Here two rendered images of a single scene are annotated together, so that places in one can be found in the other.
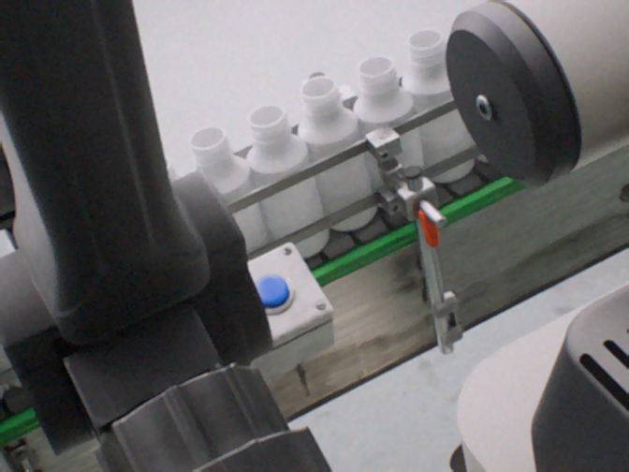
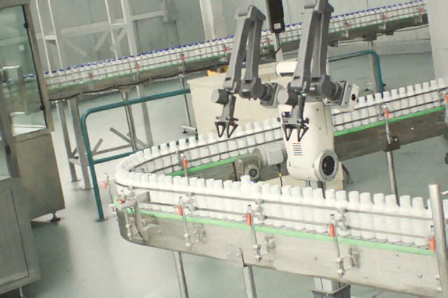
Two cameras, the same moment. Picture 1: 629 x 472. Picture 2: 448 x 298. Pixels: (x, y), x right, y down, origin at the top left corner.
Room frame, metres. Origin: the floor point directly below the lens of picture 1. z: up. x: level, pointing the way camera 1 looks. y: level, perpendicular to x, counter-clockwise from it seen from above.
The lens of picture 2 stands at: (2.48, 3.70, 2.02)
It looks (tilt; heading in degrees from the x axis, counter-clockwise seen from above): 11 degrees down; 247
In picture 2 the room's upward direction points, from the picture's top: 9 degrees counter-clockwise
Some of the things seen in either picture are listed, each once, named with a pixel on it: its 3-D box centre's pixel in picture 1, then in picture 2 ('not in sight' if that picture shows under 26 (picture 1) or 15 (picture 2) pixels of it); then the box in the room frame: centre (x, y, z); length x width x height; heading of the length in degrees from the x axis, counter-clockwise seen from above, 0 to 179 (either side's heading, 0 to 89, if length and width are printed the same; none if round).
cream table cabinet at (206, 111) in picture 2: not in sight; (266, 135); (-1.15, -3.60, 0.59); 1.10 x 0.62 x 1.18; 178
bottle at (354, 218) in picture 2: not in sight; (356, 213); (0.72, 0.81, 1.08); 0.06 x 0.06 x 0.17
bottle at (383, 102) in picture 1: (388, 133); (196, 196); (0.99, -0.10, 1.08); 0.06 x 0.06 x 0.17
